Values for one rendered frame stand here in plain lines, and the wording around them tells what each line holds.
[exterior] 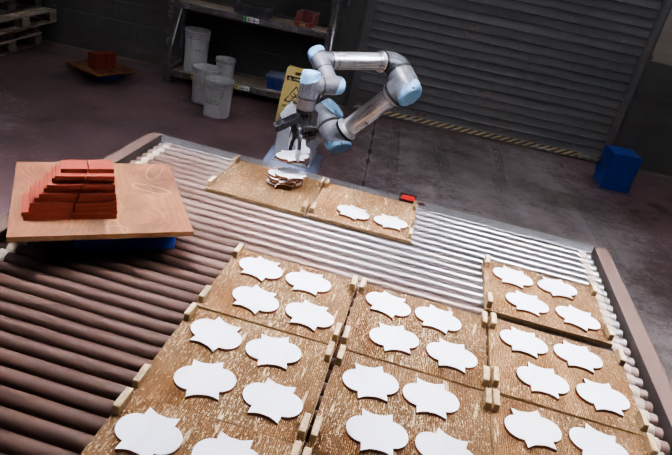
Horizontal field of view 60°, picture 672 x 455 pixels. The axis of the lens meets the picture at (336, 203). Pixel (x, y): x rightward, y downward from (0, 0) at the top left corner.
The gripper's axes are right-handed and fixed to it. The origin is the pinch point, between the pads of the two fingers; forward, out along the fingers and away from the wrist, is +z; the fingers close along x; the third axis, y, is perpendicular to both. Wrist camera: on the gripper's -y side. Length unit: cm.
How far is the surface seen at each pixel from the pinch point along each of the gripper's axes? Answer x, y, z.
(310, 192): -5.5, 8.6, 14.2
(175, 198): -32, -50, 4
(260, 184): 1.4, -11.2, 14.2
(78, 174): -45, -80, -11
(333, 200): -12.7, 16.3, 14.2
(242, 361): -101, -42, 14
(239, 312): -82, -38, 14
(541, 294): -84, 69, 14
